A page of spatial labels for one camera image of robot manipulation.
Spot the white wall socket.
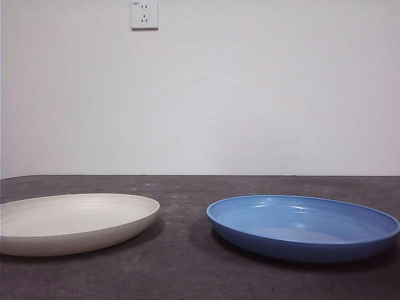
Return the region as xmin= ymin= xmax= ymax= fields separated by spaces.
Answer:
xmin=131 ymin=0 xmax=159 ymax=31

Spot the blue round plate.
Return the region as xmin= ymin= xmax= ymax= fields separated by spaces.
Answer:
xmin=205 ymin=194 xmax=400 ymax=263

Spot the white round plate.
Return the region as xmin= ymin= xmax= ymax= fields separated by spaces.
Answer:
xmin=0 ymin=192 xmax=161 ymax=258

